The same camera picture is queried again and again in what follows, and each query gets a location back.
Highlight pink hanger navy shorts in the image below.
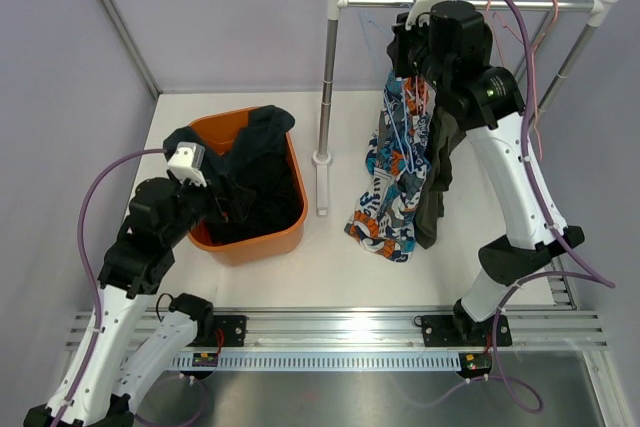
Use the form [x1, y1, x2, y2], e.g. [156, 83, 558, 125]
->
[527, 0, 559, 158]

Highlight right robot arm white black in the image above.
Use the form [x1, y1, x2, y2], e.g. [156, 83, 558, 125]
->
[387, 1, 585, 345]

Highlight aluminium mounting rail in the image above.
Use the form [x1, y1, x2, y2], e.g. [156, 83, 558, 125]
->
[64, 309, 609, 353]

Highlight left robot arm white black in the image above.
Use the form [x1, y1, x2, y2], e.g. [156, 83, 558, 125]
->
[23, 177, 218, 426]

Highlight metal clothes rack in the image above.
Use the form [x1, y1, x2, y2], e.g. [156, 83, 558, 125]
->
[312, 0, 619, 216]

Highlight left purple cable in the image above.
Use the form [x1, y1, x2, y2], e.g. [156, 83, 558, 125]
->
[47, 147, 216, 427]

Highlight white slotted cable duct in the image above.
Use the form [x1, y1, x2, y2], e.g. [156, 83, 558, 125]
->
[166, 352, 462, 372]

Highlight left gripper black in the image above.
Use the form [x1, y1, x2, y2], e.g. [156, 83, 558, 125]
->
[163, 171, 256, 247]

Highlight pink hanger olive shorts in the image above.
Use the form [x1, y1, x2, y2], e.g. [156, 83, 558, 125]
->
[483, 0, 523, 68]

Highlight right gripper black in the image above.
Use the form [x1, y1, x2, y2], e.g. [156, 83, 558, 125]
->
[388, 10, 450, 94]

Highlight patterned blue orange shorts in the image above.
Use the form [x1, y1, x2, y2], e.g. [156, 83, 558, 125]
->
[344, 70, 431, 263]

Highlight black shorts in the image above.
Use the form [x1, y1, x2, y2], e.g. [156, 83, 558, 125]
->
[206, 152, 302, 245]

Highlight olive green shorts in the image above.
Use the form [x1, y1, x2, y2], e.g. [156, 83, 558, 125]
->
[414, 105, 466, 249]

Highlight orange plastic basket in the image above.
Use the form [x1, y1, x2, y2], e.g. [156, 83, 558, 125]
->
[188, 107, 308, 266]

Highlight dark navy shorts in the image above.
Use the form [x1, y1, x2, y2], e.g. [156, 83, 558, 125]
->
[162, 105, 295, 181]

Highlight pink hanger patterned shorts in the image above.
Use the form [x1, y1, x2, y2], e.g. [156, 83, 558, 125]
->
[402, 77, 430, 115]

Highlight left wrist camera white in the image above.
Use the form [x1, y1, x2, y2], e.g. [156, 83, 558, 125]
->
[167, 142, 207, 187]

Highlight blue wire hanger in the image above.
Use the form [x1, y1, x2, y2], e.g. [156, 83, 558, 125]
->
[357, 9, 426, 174]

